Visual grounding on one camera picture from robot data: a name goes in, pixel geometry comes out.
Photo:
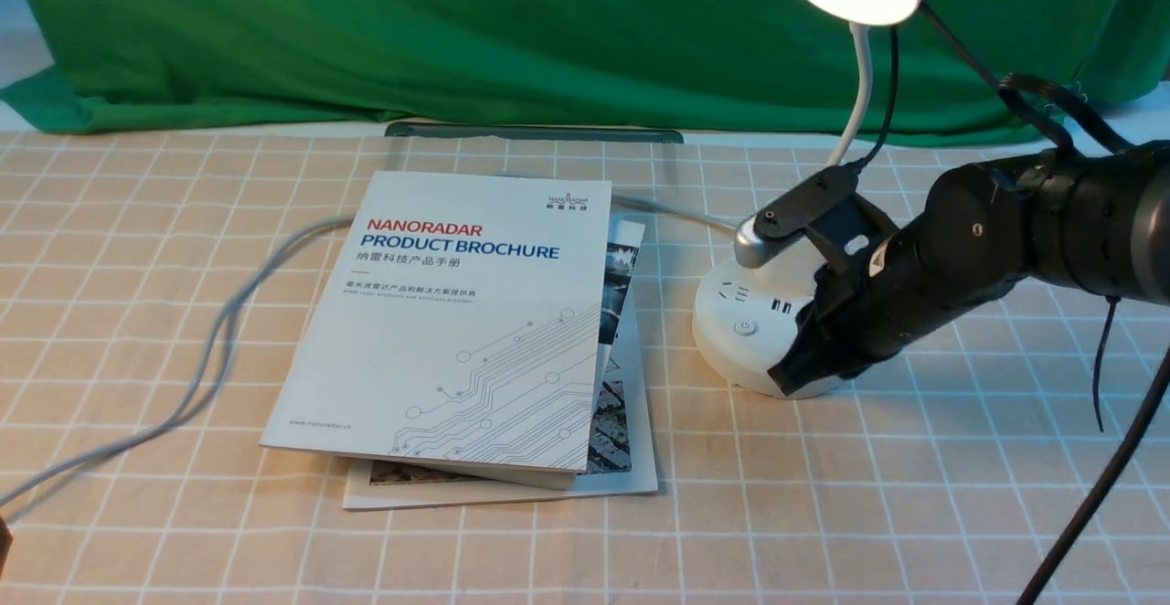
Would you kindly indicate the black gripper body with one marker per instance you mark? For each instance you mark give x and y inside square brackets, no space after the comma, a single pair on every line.
[910,285]

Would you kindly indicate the white desk lamp with sockets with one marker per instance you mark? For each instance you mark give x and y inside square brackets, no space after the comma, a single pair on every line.
[744,321]

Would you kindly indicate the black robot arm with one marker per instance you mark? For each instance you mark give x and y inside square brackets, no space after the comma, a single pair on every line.
[1093,224]

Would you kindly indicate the green backdrop cloth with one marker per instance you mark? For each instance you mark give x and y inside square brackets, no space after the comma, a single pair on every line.
[722,65]

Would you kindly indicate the lower photo brochure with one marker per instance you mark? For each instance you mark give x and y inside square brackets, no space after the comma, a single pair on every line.
[621,459]

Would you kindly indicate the dark metal bar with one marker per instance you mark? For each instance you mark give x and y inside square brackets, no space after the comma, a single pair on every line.
[436,130]

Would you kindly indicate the white Nanoradar product brochure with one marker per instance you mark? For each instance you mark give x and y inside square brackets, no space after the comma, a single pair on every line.
[459,327]

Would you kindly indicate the checkered beige tablecloth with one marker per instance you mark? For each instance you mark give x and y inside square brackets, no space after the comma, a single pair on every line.
[940,477]

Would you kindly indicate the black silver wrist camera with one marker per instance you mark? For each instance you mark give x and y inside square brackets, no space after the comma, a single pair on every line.
[826,209]

